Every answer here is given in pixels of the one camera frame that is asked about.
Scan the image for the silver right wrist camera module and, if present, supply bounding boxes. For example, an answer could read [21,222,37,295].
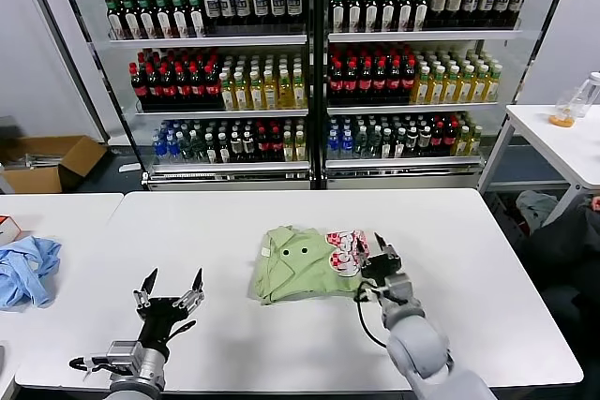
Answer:
[382,272,416,302]

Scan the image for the yellow tea bottle white cap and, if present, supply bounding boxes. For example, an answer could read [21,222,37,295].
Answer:
[429,67,445,106]
[292,68,308,110]
[219,72,235,112]
[485,65,500,104]
[413,67,431,106]
[443,66,459,106]
[472,65,488,105]
[277,69,293,111]
[248,70,264,111]
[262,70,279,111]
[233,71,250,111]
[457,66,473,105]

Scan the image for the crumpled light blue cloth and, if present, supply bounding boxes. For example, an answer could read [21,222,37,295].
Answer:
[0,235,63,312]

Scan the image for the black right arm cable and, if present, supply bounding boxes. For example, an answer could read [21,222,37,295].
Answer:
[353,280,391,350]

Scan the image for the small dark white label bottle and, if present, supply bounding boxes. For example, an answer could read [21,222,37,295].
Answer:
[242,130,257,163]
[417,124,432,158]
[229,130,244,163]
[204,130,219,163]
[404,124,419,159]
[392,126,407,160]
[217,130,232,163]
[379,126,394,160]

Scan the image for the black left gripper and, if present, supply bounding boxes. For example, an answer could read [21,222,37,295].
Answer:
[132,267,206,355]

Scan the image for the grey cloth pile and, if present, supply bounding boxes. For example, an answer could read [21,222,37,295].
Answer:
[515,189,562,235]

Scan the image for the light green printed t-shirt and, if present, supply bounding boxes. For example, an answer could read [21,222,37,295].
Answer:
[247,226,376,307]

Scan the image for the white side table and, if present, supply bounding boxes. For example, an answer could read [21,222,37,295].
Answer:
[477,104,600,232]

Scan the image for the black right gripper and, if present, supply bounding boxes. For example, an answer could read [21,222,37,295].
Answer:
[353,231,405,286]

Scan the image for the open cardboard box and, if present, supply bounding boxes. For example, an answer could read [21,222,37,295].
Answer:
[0,135,108,195]

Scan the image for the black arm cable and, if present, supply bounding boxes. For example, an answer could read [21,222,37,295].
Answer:
[68,355,112,374]
[353,280,391,350]

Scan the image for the clear bottle white cap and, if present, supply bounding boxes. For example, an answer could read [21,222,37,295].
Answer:
[572,71,600,119]

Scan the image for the person in black clothing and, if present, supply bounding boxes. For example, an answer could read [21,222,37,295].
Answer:
[519,205,600,363]

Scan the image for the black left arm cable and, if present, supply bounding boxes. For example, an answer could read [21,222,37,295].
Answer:
[68,355,112,374]

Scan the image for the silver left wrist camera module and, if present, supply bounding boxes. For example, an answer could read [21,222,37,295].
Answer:
[106,341,144,377]

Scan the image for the clear cup orange contents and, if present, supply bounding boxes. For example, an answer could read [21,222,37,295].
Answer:
[547,89,580,129]

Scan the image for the grey metal parts bundle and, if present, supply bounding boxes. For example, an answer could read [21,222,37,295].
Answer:
[18,152,65,170]

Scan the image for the small red cap cola bottle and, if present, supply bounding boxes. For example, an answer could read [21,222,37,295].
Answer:
[442,121,458,157]
[429,122,444,158]
[269,129,284,163]
[256,129,272,163]

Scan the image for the clear green water bottle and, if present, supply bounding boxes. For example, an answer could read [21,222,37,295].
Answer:
[352,126,368,160]
[191,130,206,163]
[179,130,194,163]
[367,126,382,160]

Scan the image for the blue label water bottle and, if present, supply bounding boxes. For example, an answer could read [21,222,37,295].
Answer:
[153,130,168,163]
[339,126,354,160]
[325,126,341,160]
[166,130,181,163]

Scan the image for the green cap white label bottle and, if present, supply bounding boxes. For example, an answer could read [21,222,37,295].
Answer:
[345,0,364,35]
[362,0,381,34]
[138,0,157,40]
[329,0,347,35]
[187,0,206,39]
[106,0,125,41]
[412,0,430,33]
[171,0,189,39]
[396,0,414,33]
[122,0,141,41]
[379,0,398,34]
[154,0,173,40]

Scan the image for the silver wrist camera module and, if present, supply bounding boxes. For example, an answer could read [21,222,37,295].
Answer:
[106,341,144,377]
[382,272,416,302]

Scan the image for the beverage shelf with bottles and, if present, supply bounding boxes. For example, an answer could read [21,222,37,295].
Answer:
[318,0,576,191]

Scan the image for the orange and white box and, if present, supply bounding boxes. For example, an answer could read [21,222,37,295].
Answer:
[0,215,34,247]

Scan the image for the glass door beverage cabinet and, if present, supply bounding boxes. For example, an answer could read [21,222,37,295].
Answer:
[21,0,324,193]

